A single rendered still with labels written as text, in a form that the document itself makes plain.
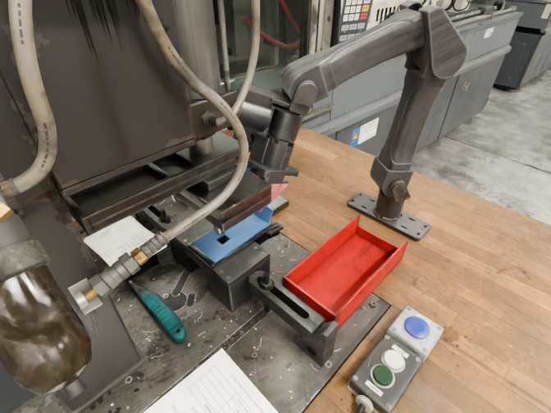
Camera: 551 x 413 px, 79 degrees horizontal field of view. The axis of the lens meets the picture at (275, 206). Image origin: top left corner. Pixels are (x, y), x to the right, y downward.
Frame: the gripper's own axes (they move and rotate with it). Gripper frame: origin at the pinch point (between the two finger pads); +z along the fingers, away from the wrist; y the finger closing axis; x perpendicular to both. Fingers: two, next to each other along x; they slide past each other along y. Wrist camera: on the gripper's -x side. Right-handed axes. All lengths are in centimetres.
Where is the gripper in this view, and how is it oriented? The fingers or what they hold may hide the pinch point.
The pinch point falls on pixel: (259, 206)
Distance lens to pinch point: 68.0
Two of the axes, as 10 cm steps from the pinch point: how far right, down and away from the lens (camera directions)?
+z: -2.9, 9.0, 3.3
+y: -6.4, 0.7, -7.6
